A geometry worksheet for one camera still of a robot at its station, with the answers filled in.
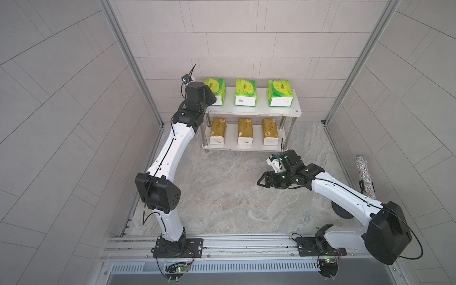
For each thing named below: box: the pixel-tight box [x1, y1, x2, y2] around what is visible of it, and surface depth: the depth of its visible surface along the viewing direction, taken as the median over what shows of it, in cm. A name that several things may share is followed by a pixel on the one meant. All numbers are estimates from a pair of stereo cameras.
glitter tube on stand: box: [353, 154, 377, 200], surface depth 73 cm
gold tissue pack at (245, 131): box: [237, 118, 254, 145], surface depth 98 cm
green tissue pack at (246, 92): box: [234, 78, 258, 107], surface depth 79 cm
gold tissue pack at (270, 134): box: [262, 118, 280, 146], surface depth 98 cm
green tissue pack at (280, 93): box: [267, 79, 294, 108], surface depth 78 cm
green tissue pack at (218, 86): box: [204, 77, 227, 106], surface depth 80 cm
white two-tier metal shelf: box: [200, 86, 302, 154], surface depth 82 cm
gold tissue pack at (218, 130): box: [209, 117, 228, 145], surface depth 98 cm
